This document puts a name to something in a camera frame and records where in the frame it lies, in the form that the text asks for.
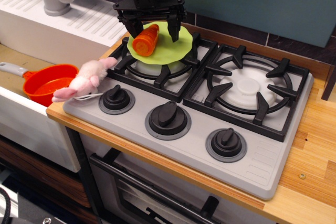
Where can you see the black right burner grate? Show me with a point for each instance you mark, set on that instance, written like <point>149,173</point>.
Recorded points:
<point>257,93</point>

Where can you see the black left stove knob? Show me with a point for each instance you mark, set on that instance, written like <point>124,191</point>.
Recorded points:
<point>116,101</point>

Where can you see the grey toy stove top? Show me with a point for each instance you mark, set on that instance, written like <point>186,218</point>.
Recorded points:
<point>257,173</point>

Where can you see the white right burner disc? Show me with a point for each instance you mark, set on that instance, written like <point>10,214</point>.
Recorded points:
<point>246,83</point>

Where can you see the white left burner disc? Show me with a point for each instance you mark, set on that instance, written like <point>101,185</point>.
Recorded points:
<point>155,70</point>

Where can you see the black middle stove knob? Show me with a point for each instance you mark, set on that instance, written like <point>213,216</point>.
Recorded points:
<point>168,122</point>

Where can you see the black left burner grate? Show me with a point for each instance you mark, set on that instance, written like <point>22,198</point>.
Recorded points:
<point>170,86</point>

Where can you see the green round plate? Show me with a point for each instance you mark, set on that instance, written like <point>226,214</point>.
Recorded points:
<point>166,51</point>

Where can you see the orange pot with grey handle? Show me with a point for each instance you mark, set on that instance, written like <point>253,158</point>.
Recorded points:
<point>40,85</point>

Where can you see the white toy sink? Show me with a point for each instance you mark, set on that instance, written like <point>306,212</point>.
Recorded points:
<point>32,39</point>

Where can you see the white burner disc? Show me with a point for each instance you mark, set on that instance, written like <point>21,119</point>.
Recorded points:
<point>155,70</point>
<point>246,83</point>

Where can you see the black right stove knob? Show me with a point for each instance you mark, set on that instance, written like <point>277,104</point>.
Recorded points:
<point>226,145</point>

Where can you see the orange toy carrot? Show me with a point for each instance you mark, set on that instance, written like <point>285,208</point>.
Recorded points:
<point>145,43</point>

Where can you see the black stove knob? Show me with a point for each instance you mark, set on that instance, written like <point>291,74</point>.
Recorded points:
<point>226,145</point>
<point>168,122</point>
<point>116,101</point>

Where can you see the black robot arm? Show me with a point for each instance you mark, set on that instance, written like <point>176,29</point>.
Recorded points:
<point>132,13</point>

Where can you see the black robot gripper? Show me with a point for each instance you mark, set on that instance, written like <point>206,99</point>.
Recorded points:
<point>133,12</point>

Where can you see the pink plush toy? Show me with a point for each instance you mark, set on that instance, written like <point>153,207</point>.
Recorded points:
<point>86,81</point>

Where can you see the toy oven door with handle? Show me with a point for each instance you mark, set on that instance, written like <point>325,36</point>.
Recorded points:
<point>142,193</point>

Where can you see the black burner grate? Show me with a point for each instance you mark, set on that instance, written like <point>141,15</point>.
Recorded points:
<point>257,93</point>
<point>170,86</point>

